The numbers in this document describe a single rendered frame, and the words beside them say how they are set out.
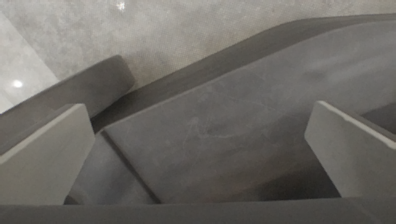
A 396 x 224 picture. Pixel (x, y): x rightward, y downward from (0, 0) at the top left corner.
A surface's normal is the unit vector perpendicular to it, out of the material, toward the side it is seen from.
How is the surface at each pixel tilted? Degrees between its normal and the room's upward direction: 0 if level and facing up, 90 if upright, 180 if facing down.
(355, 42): 0
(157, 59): 0
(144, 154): 0
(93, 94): 55
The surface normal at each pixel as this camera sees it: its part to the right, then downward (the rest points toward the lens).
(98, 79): 0.77, -0.14
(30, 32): -0.02, 0.44
